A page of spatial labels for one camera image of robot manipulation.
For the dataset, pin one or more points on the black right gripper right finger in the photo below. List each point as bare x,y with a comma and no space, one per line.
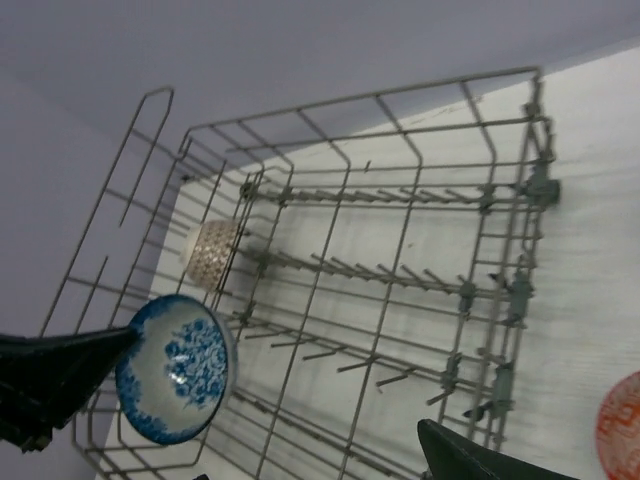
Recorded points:
452,456

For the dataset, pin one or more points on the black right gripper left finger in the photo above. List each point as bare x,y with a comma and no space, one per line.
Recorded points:
45,381

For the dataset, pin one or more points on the blue floral bowl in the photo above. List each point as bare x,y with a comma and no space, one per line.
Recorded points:
180,372

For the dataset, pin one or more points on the blue zigzag pattern bowl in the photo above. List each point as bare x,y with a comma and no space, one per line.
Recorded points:
617,430

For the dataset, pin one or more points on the brown patterned bowl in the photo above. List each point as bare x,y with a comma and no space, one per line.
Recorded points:
207,251

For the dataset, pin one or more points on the grey wire dish rack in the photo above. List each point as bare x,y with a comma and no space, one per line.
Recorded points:
382,273

